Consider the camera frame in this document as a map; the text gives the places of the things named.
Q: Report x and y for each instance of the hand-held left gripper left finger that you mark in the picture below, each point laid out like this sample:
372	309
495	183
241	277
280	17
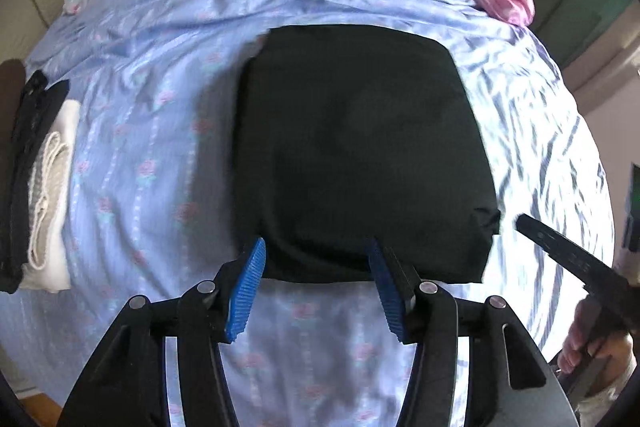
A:
245	287

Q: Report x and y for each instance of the person's right hand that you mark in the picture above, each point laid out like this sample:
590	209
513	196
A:
582	337

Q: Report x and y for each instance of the white folded garment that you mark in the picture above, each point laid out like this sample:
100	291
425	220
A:
50	207

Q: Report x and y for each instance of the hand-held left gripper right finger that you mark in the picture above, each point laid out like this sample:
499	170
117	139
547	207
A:
387	292

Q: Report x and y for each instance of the bed with blue floral sheet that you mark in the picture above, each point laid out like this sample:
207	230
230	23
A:
150	147

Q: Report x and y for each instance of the stack of folded clothes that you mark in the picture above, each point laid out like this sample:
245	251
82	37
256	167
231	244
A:
25	147

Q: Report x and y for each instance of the black shorts pants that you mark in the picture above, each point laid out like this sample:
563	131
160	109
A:
360	147

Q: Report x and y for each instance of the brown folded garment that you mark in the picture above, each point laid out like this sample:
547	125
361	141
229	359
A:
11	82

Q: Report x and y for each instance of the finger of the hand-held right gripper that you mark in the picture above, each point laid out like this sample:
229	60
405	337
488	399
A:
565	249

